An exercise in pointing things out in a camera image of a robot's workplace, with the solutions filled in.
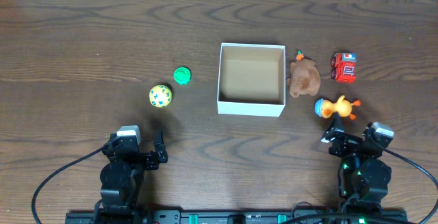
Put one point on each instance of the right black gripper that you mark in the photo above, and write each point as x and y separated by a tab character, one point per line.
351	142

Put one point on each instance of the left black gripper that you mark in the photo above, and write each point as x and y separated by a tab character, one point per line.
137	156

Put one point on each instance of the yellow rubber duck blue cap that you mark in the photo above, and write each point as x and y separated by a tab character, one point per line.
325	108

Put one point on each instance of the yellow ball with blue letters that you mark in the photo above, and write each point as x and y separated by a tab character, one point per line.
160	96

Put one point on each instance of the brown plush toy with carrot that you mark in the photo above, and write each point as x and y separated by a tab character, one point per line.
304	77

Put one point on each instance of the red toy fire truck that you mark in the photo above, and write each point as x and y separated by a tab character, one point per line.
344	67

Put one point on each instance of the green plastic round toy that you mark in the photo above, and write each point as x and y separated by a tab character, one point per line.
182	75

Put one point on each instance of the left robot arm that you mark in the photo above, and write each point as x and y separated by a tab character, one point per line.
123	177

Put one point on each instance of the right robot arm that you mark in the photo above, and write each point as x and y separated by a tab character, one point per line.
362	178

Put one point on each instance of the white cardboard box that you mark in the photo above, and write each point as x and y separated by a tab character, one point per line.
251	80

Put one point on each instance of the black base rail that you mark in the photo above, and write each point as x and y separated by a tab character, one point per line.
177	217

